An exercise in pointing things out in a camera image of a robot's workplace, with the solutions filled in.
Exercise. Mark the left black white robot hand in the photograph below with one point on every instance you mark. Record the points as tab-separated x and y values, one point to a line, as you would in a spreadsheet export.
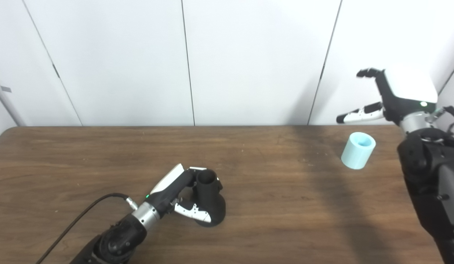
170	187

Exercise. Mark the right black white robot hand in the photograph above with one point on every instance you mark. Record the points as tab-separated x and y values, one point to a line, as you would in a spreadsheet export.
403	95

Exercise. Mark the black funnel-shaped nozzle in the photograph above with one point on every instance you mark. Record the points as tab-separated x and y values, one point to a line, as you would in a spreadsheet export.
212	198

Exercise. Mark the light blue cylinder cup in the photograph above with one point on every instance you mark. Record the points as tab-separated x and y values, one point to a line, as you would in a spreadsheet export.
357	152

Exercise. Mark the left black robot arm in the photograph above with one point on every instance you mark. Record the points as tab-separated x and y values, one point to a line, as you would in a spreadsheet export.
116	234

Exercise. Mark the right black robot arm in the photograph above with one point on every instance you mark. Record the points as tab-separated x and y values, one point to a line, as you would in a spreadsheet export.
436	172

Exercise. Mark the white corner wall post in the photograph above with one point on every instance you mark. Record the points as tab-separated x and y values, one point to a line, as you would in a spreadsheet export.
6	102

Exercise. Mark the small grey wall tag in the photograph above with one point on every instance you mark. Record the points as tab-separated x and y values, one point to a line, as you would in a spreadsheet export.
5	89

